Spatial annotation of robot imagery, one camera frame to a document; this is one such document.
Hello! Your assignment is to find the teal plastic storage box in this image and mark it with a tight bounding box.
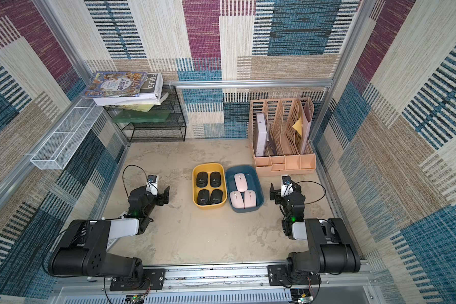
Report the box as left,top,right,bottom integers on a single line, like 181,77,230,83
225,165,265,214

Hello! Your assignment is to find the pink mouse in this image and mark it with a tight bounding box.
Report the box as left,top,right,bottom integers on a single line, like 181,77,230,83
244,190,257,209
234,173,248,193
229,191,244,209

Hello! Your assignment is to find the black mouse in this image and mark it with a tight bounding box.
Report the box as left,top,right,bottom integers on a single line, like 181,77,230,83
196,172,208,188
197,189,210,206
210,189,224,205
210,171,222,188

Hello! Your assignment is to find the yellow plastic storage box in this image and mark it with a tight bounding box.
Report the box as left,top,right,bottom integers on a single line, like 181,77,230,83
193,163,228,210

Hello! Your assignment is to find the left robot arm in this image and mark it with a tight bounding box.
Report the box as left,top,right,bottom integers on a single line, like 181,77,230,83
47,186,170,291

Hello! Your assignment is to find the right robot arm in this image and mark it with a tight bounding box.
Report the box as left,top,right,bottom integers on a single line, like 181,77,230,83
269,181,361,285

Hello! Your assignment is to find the white box in organizer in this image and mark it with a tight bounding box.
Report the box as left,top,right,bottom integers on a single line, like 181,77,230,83
254,113,268,157

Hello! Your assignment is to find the pink desktop file organizer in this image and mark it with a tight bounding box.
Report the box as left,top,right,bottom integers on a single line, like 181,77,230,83
248,98,317,177

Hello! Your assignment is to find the yellow paper in organizer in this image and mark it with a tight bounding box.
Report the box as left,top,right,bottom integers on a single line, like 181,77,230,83
292,116,303,137

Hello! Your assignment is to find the green folder on shelf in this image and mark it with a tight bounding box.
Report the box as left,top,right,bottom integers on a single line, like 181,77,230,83
112,110,171,124

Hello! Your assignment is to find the black and white folio book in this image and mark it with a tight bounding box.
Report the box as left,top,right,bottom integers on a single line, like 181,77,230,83
91,73,169,106

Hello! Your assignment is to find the colourful picture book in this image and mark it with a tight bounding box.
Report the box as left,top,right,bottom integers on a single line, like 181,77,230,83
82,71,147,98

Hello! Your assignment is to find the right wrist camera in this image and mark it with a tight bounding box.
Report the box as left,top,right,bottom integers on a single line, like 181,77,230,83
281,175,293,197

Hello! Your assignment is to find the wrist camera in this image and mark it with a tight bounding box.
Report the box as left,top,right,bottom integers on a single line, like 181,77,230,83
146,175,158,196
281,175,293,197

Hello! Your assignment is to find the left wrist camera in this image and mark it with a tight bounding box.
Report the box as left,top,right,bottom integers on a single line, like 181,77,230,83
146,175,158,196

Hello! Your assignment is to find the black wire shelf rack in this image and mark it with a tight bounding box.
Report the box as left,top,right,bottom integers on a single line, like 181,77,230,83
105,86,187,143

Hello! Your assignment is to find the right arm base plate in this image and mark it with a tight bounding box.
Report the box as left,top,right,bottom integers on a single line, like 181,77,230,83
267,264,321,288

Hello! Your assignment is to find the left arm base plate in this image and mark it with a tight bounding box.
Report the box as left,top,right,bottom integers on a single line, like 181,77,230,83
109,268,166,291

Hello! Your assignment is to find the white wire mesh basket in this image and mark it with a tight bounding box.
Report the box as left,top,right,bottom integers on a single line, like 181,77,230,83
30,105,103,170

